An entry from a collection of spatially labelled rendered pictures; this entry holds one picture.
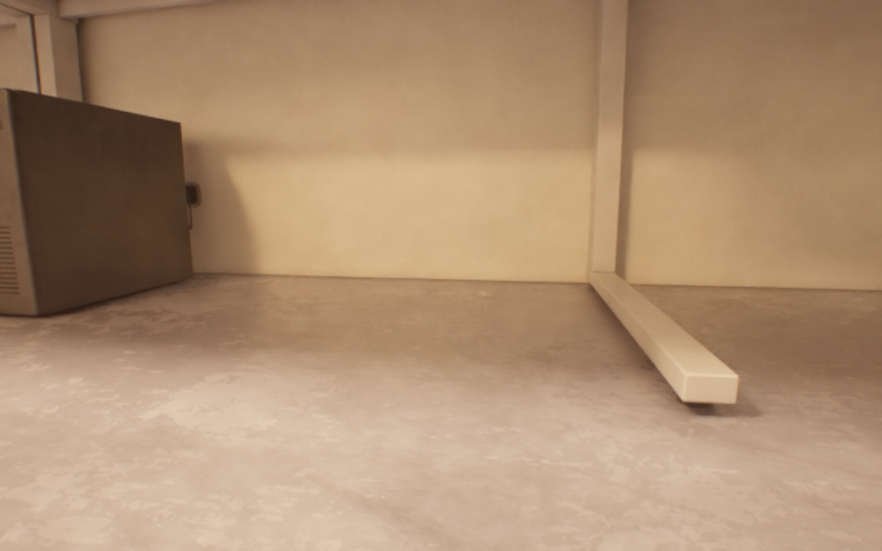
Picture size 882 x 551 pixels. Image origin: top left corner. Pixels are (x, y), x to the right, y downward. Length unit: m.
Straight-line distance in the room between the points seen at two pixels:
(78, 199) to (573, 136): 1.05
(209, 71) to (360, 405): 1.14
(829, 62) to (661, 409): 1.01
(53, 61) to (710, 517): 1.65
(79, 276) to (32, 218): 0.14
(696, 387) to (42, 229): 1.04
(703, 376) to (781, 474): 0.11
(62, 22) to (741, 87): 1.71
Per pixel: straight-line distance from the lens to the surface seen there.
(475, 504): 0.36
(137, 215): 1.23
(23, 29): 1.74
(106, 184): 1.18
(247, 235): 1.39
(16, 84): 1.92
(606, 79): 1.10
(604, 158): 1.08
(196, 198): 1.47
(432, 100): 1.21
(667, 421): 0.51
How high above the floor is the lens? 0.21
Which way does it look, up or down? 10 degrees down
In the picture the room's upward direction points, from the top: straight up
